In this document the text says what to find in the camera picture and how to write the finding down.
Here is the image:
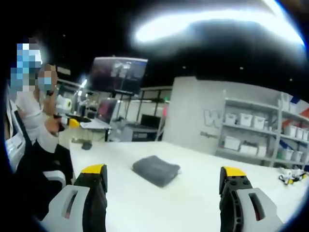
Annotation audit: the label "grey towel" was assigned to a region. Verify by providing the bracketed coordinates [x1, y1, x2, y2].
[132, 155, 182, 188]

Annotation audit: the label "black flat monitor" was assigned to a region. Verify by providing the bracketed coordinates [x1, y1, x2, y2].
[140, 114, 162, 128]

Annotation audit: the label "white black chair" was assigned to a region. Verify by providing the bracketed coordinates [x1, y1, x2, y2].
[42, 169, 73, 194]

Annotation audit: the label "grey metal shelf unit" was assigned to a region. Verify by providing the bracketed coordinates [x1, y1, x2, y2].
[215, 89, 309, 171]

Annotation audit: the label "rows of white storage bins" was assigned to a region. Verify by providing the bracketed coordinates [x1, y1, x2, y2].
[223, 91, 309, 164]

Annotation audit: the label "small desk monitor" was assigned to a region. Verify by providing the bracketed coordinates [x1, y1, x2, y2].
[97, 98, 119, 124]

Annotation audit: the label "white printed column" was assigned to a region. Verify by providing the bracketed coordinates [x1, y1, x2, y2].
[161, 76, 229, 155]

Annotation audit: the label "white paper roll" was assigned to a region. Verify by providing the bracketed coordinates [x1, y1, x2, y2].
[57, 96, 72, 113]

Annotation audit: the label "large hanging screen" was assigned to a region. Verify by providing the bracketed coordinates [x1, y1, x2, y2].
[91, 57, 148, 95]

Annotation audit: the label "bright ceiling light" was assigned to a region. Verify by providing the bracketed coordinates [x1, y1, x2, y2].
[134, 4, 294, 48]

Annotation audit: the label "yellow black strap bundle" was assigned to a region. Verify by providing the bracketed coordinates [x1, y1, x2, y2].
[278, 168, 308, 186]

